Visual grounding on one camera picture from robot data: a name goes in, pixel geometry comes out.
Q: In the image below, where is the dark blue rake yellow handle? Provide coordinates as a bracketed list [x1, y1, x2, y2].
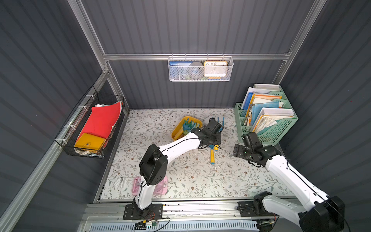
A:
[209, 117, 225, 165]

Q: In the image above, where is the yellow plastic storage box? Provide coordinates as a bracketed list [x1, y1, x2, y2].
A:
[171, 116, 203, 141]

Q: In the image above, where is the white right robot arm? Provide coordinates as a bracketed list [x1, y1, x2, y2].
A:
[233, 132, 348, 232]

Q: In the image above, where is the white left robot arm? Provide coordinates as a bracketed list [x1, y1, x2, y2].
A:
[133, 119, 224, 211]

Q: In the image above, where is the blue box in basket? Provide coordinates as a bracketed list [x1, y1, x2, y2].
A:
[168, 61, 192, 82]

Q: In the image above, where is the yellow box in basket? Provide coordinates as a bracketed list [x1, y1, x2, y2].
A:
[74, 133, 106, 150]

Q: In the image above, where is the green plastic file organizer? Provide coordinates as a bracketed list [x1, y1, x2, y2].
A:
[234, 84, 299, 145]

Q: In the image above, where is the papers and folders stack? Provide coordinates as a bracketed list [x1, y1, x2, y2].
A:
[237, 84, 298, 135]

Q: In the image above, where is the yellow white clock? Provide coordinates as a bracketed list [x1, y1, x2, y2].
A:
[204, 61, 228, 79]

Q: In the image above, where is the grey tape roll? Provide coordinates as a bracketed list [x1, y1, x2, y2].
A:
[188, 61, 204, 80]

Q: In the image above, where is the pink plastic case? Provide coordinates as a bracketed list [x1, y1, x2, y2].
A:
[132, 175, 169, 195]

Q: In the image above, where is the red folder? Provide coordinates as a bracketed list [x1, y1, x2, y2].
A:
[78, 101, 123, 139]

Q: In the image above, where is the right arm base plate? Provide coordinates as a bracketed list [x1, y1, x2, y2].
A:
[237, 201, 274, 217]

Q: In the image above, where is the white wire wall basket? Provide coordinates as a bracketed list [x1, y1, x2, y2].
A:
[168, 56, 234, 82]

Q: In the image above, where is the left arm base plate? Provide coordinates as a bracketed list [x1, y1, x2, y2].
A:
[123, 204, 163, 220]

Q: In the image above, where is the black wire side basket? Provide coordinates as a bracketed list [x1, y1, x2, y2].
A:
[55, 87, 125, 159]

